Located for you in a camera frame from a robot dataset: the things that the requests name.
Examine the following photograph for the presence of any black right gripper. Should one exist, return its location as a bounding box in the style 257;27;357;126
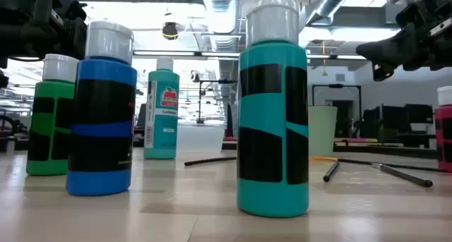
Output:
355;0;452;82

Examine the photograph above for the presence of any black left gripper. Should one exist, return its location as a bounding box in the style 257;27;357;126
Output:
0;0;88;61

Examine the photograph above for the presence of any blue paint bottle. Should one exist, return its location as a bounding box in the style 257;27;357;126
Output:
65;20;138;197

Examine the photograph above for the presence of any green paint bottle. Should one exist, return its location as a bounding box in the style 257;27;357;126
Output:
25;53;79;176

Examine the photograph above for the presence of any magenta paint bottle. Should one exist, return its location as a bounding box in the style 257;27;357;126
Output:
434;85;452;174

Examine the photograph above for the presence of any large teal paint bottle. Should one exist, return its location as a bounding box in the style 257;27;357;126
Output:
143;56;180;161

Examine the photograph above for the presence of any teal paint bottle black label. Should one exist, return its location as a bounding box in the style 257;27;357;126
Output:
236;0;310;219

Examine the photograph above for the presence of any ceiling light strip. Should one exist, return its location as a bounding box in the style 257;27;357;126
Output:
133;49;241;58
306;54;368;61

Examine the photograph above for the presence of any black monitor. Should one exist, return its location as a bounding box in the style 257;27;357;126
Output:
379;104;405;135
404;103;434;125

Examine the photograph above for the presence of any pink and yellow board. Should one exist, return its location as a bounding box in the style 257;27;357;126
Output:
334;137;379;145

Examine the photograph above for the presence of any pale green plastic cup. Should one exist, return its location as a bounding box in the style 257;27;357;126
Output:
308;105;338;157

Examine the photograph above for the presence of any orange fan paintbrush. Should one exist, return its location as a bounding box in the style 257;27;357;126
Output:
309;155;450;174

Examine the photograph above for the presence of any black gantry frame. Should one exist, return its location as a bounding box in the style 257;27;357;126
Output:
197;78;238;125
311;83;363;137

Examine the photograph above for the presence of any silver ceiling duct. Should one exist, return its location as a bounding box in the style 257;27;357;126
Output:
201;0;248;52
306;0;357;26

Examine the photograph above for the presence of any black overhead camera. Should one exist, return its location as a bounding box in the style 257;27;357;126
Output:
162;21;179;41

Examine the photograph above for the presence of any black aluminium table frame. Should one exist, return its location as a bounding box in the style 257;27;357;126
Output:
221;139;441;157

